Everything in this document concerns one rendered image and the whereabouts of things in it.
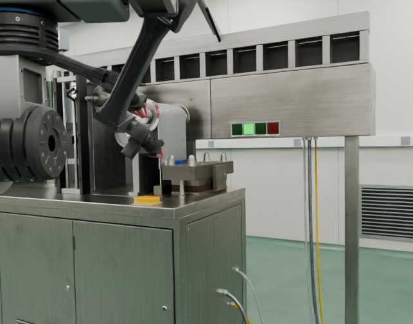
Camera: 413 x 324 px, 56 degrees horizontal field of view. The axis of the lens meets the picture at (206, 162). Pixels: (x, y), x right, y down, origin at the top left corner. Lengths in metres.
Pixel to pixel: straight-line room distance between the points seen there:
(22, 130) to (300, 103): 1.32
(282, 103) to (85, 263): 1.10
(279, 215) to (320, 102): 2.69
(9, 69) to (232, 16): 4.01
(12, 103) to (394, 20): 3.80
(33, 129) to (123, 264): 0.95
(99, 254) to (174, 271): 0.35
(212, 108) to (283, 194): 2.47
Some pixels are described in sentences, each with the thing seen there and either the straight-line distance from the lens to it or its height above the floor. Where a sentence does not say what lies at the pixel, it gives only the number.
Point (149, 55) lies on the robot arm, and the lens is 1.02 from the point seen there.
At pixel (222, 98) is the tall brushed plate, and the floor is 1.34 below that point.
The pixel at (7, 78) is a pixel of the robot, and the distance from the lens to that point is 0.79.
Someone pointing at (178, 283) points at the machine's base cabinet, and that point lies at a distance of 1.48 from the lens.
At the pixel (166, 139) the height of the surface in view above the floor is 1.14.
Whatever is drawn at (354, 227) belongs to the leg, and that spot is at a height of 0.71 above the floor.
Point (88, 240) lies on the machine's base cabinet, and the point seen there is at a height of 0.74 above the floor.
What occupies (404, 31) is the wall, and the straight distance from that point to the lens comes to 4.21.
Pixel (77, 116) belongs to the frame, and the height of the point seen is 1.26.
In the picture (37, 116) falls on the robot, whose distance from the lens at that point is 0.77.
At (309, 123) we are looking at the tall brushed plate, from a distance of 1.81.
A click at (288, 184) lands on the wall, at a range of 4.28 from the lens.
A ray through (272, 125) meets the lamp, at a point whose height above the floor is 1.20.
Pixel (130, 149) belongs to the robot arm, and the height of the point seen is 1.10.
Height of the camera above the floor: 1.13
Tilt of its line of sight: 3 degrees down
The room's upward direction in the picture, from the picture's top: 1 degrees counter-clockwise
